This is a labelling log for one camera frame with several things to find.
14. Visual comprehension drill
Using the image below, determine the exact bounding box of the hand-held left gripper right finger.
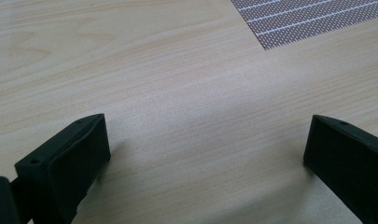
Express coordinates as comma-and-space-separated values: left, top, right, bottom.
302, 114, 378, 224

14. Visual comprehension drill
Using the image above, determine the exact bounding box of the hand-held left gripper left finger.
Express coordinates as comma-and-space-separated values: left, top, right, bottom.
14, 113, 112, 224

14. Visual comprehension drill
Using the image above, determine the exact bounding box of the striped woven placemat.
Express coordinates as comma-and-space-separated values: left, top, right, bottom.
230, 0, 378, 51

